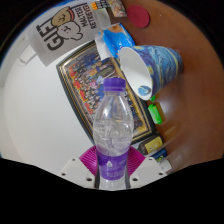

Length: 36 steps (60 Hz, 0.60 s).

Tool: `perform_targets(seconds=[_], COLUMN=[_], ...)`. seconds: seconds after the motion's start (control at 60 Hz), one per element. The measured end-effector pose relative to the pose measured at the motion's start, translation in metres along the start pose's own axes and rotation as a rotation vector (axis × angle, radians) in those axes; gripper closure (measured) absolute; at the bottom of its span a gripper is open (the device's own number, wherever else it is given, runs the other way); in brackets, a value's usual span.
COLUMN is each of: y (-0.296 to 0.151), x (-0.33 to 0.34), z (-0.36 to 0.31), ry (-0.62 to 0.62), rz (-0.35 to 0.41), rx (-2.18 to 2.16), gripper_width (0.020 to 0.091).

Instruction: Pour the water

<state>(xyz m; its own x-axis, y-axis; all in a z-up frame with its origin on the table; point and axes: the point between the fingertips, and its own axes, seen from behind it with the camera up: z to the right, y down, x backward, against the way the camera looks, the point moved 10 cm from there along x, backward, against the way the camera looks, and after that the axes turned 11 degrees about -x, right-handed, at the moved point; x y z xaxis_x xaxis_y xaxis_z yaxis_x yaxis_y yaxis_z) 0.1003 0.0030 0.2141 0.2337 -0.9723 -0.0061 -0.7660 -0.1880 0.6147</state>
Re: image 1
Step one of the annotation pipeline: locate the white paper gift bag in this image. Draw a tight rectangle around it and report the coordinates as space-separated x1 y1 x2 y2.
18 1 113 68

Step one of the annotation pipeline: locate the amber pump bottle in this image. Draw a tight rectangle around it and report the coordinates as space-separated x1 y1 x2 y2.
138 134 164 155

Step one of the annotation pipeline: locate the white blue-capped lotion bottle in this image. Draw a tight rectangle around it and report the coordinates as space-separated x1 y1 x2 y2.
159 156 173 173

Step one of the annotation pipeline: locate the blue printed paper cup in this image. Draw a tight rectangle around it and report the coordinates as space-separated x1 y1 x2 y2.
118 44 185 101

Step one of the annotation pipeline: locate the blue tissue pack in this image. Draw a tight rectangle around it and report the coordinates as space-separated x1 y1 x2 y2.
94 22 137 61

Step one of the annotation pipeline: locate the framed group photo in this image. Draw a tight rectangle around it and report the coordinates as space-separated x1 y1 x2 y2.
55 40 164 147

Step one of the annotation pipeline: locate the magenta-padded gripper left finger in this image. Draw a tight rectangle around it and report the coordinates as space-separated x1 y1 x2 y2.
59 146 100 190

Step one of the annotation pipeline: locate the flat round red coaster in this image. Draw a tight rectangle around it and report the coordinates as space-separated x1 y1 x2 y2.
126 4 151 29

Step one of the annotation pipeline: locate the colourful puzzle cube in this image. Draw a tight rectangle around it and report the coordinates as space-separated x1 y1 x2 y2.
91 0 109 11

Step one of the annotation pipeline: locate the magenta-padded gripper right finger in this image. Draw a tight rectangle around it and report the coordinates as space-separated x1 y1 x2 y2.
125 146 168 188

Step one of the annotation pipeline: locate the clear purple-capped water bottle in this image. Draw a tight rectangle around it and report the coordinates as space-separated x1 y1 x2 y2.
92 77 135 191

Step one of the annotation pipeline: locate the small patterned packet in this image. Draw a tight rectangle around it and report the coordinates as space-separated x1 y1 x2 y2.
107 0 128 18

